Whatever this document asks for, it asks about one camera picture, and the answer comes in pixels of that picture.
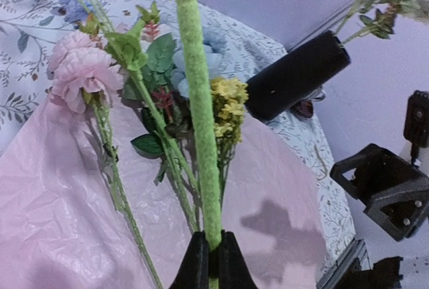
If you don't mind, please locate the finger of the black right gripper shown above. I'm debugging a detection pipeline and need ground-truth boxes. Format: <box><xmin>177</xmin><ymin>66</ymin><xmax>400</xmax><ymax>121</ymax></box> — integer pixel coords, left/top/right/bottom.
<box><xmin>330</xmin><ymin>143</ymin><xmax>428</xmax><ymax>241</ymax></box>

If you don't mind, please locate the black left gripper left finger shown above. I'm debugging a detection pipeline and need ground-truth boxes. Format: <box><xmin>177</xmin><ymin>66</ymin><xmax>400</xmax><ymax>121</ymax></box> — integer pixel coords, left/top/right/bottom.
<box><xmin>170</xmin><ymin>231</ymin><xmax>209</xmax><ymax>289</ymax></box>

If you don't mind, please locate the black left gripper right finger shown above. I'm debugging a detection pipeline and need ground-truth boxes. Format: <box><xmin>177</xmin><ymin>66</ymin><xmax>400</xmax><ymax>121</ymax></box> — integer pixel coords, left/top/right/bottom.
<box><xmin>219</xmin><ymin>231</ymin><xmax>257</xmax><ymax>289</ymax></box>

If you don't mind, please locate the pink wrapping paper sheet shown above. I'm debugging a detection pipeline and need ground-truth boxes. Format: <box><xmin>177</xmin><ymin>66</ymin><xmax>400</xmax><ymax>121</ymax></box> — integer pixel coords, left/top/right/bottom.
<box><xmin>0</xmin><ymin>94</ymin><xmax>328</xmax><ymax>289</ymax></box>

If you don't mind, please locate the yellow poppy flower stem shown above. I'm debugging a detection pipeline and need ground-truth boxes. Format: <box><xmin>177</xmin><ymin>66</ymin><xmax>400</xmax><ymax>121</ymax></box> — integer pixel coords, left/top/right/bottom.
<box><xmin>176</xmin><ymin>0</ymin><xmax>221</xmax><ymax>251</ymax></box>

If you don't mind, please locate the white rose stem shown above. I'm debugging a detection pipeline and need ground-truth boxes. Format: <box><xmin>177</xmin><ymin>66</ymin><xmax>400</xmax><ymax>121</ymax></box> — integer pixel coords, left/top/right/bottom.
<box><xmin>335</xmin><ymin>0</ymin><xmax>428</xmax><ymax>45</ymax></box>

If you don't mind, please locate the light blue hydrangea stem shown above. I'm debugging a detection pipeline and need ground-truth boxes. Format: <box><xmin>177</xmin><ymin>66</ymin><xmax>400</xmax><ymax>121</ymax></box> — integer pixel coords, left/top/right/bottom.
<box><xmin>170</xmin><ymin>26</ymin><xmax>227</xmax><ymax>99</ymax></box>

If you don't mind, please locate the tall black vase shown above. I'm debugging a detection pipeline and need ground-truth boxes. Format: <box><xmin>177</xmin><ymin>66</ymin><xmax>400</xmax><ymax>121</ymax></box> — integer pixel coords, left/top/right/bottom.
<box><xmin>246</xmin><ymin>31</ymin><xmax>351</xmax><ymax>121</ymax></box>

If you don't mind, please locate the red round saucer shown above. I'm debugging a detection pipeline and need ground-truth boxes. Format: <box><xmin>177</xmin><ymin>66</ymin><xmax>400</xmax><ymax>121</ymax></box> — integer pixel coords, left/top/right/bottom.
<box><xmin>290</xmin><ymin>100</ymin><xmax>314</xmax><ymax>119</ymax></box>

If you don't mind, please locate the striped ceramic cup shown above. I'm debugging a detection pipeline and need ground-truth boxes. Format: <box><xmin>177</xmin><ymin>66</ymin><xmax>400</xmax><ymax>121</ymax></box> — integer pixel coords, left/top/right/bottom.
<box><xmin>310</xmin><ymin>86</ymin><xmax>326</xmax><ymax>102</ymax></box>

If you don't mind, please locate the yellow small flower sprig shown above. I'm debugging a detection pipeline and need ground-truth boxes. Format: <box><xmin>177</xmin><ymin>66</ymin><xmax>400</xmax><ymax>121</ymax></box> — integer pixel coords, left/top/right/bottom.
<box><xmin>210</xmin><ymin>78</ymin><xmax>248</xmax><ymax>196</ymax></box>

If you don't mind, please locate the single pink carnation stem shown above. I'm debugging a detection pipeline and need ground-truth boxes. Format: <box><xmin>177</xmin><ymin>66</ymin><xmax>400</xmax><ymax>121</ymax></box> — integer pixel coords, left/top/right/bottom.
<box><xmin>48</xmin><ymin>30</ymin><xmax>163</xmax><ymax>288</ymax></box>

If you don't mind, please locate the small blue flower stem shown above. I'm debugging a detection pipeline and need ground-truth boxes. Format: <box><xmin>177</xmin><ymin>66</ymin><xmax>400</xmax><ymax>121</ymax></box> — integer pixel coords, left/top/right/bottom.
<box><xmin>58</xmin><ymin>0</ymin><xmax>115</xmax><ymax>35</ymax></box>

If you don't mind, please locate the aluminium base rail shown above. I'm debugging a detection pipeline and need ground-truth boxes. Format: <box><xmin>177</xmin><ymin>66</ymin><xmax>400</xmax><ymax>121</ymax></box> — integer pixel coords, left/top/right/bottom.
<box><xmin>316</xmin><ymin>239</ymin><xmax>371</xmax><ymax>289</ymax></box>

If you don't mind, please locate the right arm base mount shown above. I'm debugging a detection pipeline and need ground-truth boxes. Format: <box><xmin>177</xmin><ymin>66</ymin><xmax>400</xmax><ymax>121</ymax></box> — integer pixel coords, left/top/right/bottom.
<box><xmin>347</xmin><ymin>256</ymin><xmax>404</xmax><ymax>289</ymax></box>

